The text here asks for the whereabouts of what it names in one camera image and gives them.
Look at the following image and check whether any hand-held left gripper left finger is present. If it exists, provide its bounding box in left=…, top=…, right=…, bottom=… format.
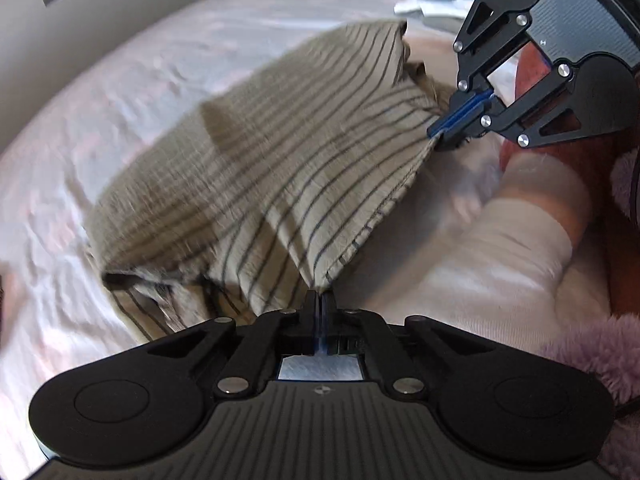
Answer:
left=147, top=292, right=321, bottom=402

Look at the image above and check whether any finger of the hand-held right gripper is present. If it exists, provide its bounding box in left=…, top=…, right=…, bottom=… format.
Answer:
left=426, top=0, right=532, bottom=136
left=429, top=60, right=586, bottom=153

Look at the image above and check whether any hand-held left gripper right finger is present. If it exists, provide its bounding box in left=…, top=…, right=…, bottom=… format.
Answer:
left=321, top=292, right=483, bottom=401

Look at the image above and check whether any beige striped shirt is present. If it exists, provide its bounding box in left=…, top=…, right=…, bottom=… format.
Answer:
left=85, top=19, right=457, bottom=345

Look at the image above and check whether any person's white sock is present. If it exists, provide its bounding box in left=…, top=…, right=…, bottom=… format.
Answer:
left=330, top=152, right=592, bottom=358

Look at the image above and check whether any person's bare leg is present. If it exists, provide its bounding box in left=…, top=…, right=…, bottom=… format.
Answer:
left=500, top=40, right=640, bottom=322

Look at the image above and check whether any pink fluffy robe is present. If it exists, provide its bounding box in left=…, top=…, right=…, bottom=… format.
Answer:
left=542, top=150, right=640, bottom=480

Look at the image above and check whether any polka dot bed sheet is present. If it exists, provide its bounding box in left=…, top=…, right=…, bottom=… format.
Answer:
left=0, top=0, right=616, bottom=466

